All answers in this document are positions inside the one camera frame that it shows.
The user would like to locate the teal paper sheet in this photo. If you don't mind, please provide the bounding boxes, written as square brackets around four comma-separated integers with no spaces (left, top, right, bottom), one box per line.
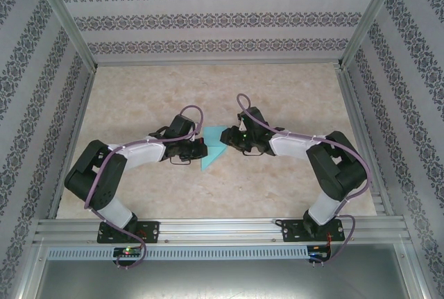
[200,126,230,171]

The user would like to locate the grey sheet metal panel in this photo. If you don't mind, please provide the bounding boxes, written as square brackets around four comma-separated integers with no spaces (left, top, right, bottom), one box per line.
[33,259,416,299]

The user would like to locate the aluminium mounting rail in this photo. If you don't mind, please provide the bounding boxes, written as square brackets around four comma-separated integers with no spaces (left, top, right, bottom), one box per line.
[33,216,413,245]

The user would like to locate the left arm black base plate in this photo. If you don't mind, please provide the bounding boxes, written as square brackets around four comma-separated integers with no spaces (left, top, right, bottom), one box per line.
[96,220,162,245]

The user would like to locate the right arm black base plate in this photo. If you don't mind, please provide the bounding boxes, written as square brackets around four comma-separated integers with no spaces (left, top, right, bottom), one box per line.
[280,218,346,244]

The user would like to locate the grey slotted cable duct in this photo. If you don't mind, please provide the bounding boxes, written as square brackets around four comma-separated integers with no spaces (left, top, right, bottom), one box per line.
[46,245,310,261]

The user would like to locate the aluminium table side rail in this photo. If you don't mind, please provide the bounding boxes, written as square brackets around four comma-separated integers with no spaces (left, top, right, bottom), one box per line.
[333,63,395,217]
[46,65,100,220]

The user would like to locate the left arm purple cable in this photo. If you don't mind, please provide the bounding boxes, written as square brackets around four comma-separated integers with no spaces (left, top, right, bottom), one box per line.
[84,105,205,271]

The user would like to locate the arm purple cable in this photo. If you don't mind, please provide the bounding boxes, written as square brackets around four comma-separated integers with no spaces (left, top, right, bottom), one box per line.
[235,93,373,267]
[84,105,205,271]

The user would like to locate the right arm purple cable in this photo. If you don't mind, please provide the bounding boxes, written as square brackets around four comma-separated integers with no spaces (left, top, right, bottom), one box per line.
[235,93,373,267]

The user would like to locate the short aluminium frame post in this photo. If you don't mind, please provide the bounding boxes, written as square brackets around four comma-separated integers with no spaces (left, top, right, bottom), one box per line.
[394,239,435,299]
[13,239,49,299]

